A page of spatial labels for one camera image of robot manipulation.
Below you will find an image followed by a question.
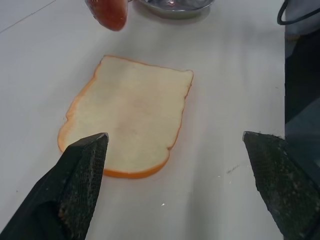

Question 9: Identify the black cable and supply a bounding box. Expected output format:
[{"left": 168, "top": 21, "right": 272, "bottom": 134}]
[{"left": 277, "top": 0, "right": 320, "bottom": 26}]

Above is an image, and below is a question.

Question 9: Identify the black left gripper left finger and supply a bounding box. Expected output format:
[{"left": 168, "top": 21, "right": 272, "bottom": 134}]
[{"left": 0, "top": 132, "right": 110, "bottom": 240}]

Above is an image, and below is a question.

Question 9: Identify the white bread slice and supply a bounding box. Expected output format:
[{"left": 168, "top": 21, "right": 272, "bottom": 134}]
[{"left": 57, "top": 54, "right": 194, "bottom": 180}]

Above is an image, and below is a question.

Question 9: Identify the silver metal bowl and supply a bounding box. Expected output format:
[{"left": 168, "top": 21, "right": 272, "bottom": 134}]
[{"left": 132, "top": 0, "right": 216, "bottom": 20}]

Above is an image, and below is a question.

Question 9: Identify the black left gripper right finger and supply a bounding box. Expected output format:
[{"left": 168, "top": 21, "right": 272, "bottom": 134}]
[{"left": 242, "top": 130, "right": 320, "bottom": 240}]

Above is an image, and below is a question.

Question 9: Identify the red jam jar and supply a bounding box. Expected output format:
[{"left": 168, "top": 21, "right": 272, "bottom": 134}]
[{"left": 84, "top": 0, "right": 129, "bottom": 32}]

